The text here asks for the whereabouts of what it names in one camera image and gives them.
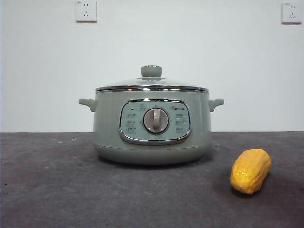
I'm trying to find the yellow corn cob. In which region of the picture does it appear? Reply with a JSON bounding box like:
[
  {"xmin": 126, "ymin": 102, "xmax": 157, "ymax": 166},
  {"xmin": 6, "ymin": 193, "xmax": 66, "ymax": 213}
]
[{"xmin": 230, "ymin": 148, "xmax": 272, "ymax": 195}]

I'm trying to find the glass lid with green knob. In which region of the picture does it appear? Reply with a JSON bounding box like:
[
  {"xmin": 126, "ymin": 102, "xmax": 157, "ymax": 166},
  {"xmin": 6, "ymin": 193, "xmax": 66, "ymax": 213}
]
[{"xmin": 95, "ymin": 64, "xmax": 209, "ymax": 92}]

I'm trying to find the pale green electric cooking pot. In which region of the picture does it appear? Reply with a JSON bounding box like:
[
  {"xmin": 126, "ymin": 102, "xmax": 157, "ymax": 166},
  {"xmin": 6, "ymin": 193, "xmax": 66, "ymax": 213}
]
[{"xmin": 78, "ymin": 89, "xmax": 224, "ymax": 166}]

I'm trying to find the white wall socket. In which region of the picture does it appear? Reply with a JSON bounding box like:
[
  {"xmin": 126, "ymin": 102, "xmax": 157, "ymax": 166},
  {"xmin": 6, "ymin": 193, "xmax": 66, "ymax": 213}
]
[
  {"xmin": 76, "ymin": 0, "xmax": 97, "ymax": 23},
  {"xmin": 281, "ymin": 2, "xmax": 299, "ymax": 24}
]

